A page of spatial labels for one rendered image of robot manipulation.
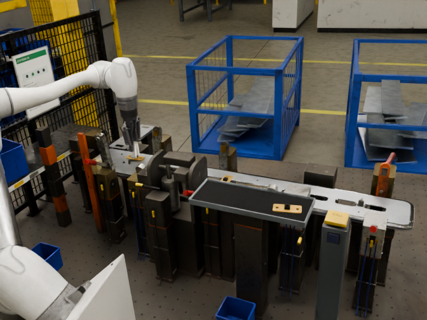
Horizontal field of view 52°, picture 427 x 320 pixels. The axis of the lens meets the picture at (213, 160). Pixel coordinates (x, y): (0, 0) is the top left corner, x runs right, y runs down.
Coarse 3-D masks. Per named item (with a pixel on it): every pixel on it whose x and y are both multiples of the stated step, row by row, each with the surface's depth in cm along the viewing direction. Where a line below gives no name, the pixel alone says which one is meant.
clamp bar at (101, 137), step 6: (102, 132) 175; (96, 138) 172; (102, 138) 172; (102, 144) 173; (102, 150) 176; (108, 150) 177; (102, 156) 178; (108, 156) 177; (102, 162) 180; (108, 162) 178
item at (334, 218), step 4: (328, 212) 127; (332, 212) 127; (336, 212) 127; (340, 212) 127; (328, 216) 125; (332, 216) 125; (336, 216) 125; (340, 216) 125; (344, 216) 125; (348, 216) 125; (328, 220) 124; (332, 220) 123; (336, 220) 123; (340, 220) 123; (344, 220) 123; (332, 224) 123; (336, 224) 123; (340, 224) 122; (344, 224) 122
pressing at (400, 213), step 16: (112, 160) 199; (144, 160) 198; (128, 176) 185; (208, 176) 182; (240, 176) 181; (256, 176) 180; (320, 192) 167; (336, 192) 166; (352, 192) 165; (320, 208) 157; (336, 208) 157; (352, 208) 156; (400, 208) 155; (400, 224) 146
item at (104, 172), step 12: (108, 168) 181; (108, 180) 178; (108, 192) 180; (108, 204) 185; (108, 216) 186; (120, 216) 191; (108, 228) 191; (120, 228) 192; (108, 240) 194; (120, 240) 193
